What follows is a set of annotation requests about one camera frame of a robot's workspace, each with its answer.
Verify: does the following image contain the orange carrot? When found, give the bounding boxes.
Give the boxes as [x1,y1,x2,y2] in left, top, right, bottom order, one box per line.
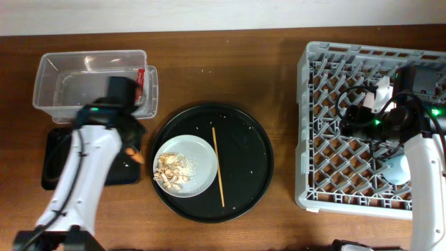
[125,147,145,164]

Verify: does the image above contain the light blue cup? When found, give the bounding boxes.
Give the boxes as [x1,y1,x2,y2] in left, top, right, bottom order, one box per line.
[383,155,410,185]

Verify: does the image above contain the red snack wrapper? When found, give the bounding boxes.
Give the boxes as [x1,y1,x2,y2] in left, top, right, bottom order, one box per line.
[134,68,145,103]

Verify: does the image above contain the grey round plate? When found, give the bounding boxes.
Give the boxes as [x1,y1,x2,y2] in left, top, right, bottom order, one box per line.
[153,135,217,198]

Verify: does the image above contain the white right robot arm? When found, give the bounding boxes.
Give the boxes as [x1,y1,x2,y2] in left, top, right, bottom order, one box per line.
[334,66,445,250]

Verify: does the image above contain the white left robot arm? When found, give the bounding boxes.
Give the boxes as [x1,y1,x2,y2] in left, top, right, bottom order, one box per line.
[12,98,146,250]

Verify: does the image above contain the grey dishwasher rack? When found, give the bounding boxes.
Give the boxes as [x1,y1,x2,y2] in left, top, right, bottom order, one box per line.
[295,42,445,220]

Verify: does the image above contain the peanut shells and rice scraps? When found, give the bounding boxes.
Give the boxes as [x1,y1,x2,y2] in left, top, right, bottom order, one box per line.
[153,153,196,192]

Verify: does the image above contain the black rectangular tray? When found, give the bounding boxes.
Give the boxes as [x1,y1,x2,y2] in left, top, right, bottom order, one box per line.
[41,127,141,190]

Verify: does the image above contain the clear plastic bin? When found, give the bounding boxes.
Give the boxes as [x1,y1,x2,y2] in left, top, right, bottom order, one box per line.
[33,50,159,124]

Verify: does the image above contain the round black tray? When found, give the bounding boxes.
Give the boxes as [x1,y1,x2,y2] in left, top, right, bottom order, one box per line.
[149,103,274,223]

